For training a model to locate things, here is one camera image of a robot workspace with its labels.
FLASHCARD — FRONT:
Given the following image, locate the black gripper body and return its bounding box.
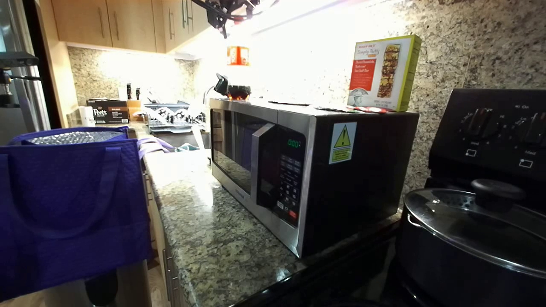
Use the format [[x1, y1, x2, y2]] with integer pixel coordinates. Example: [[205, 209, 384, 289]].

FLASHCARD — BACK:
[[191, 0, 269, 28]]

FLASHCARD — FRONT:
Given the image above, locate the purple insulated bag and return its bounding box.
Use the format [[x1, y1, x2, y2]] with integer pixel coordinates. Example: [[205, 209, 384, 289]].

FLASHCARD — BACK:
[[0, 125, 153, 304]]

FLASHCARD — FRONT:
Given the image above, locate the black coffee maker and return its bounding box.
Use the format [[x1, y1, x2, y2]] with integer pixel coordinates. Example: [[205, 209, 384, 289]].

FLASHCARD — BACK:
[[210, 72, 232, 101]]

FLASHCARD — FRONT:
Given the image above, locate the wooden upper cabinet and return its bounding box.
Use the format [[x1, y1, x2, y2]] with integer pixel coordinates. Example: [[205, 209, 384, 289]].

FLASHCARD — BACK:
[[49, 0, 211, 55]]

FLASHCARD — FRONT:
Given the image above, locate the dish rack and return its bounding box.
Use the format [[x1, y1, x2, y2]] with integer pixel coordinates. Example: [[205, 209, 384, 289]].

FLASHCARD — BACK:
[[141, 100, 208, 137]]

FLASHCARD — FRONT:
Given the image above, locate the wooden knife block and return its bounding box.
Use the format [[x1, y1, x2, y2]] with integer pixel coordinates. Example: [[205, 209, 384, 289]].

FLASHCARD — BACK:
[[124, 84, 145, 122]]

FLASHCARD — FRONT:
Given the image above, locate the flat colourful packet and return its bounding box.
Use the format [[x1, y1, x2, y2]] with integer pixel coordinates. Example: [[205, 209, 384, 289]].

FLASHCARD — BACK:
[[266, 100, 394, 117]]

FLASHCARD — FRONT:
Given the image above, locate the purple white dish cloth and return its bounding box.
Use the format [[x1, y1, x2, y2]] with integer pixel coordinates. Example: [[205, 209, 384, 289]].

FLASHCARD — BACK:
[[135, 136, 176, 159]]

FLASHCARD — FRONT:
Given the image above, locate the black printed box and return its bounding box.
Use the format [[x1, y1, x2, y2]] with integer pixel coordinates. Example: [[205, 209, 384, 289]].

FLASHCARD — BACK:
[[85, 100, 130, 127]]

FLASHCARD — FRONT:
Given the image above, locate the green-edged food box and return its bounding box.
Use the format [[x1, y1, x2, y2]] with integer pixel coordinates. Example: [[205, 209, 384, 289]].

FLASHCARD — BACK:
[[346, 35, 423, 115]]

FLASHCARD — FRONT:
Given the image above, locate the white container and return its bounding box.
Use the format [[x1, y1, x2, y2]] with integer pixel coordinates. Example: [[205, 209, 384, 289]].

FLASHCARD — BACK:
[[75, 105, 95, 129]]

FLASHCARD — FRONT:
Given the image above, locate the black stainless microwave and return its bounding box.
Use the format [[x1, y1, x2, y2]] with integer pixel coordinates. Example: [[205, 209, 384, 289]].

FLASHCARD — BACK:
[[208, 96, 421, 262]]

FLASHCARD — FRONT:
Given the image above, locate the black stove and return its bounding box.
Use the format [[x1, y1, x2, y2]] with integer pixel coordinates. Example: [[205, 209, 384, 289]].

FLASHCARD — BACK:
[[235, 88, 546, 307]]

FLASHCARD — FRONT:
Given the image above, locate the dark metal cylinder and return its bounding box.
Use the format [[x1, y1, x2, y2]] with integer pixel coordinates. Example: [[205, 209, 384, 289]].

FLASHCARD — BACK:
[[83, 272, 119, 307]]

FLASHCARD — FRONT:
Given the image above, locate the glass pot lid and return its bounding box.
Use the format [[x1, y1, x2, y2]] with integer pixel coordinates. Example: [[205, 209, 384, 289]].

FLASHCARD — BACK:
[[403, 178, 546, 281]]

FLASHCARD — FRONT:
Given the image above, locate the black cooking pot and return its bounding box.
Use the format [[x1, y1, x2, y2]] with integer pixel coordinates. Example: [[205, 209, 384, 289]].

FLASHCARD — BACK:
[[396, 211, 546, 307]]

